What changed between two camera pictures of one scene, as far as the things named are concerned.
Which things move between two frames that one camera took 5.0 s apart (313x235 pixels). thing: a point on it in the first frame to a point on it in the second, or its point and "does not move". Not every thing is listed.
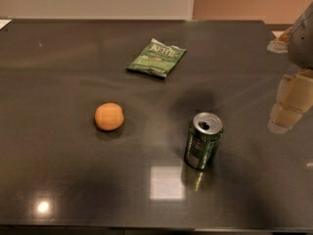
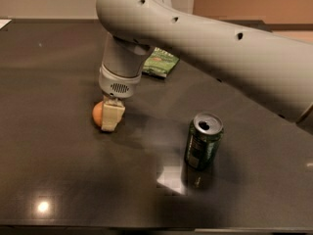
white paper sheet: [4, 23] does not move
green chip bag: [156, 58] does not move
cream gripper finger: [294, 98] to [111, 111]
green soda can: [202, 138] does not move
